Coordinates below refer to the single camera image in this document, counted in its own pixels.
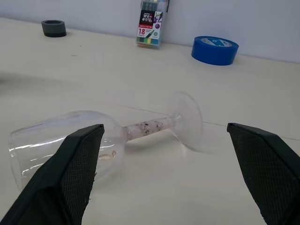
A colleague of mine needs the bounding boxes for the dark grey round ring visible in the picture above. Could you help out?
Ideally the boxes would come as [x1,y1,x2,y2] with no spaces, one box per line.
[41,20,68,38]

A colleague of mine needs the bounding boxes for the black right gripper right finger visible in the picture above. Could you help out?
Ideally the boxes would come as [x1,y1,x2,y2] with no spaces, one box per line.
[226,122,300,225]

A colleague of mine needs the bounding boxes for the blue tape roll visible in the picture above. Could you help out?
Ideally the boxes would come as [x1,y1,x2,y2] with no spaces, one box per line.
[191,36,240,66]

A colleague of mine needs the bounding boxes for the marker pen set box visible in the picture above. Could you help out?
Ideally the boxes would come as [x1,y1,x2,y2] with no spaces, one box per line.
[135,0,171,50]

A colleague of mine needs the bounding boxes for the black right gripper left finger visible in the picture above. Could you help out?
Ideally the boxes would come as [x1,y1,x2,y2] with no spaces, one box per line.
[0,124,105,225]

